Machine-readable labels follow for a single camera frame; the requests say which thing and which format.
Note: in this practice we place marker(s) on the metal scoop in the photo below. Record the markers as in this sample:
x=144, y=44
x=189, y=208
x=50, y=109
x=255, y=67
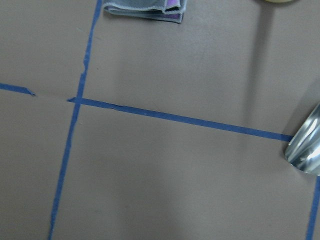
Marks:
x=303, y=151

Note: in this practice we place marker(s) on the wooden mug tree stand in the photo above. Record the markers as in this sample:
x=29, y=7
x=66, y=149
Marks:
x=279, y=1

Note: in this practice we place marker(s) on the grey folded cloth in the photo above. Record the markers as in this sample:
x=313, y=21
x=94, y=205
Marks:
x=160, y=10

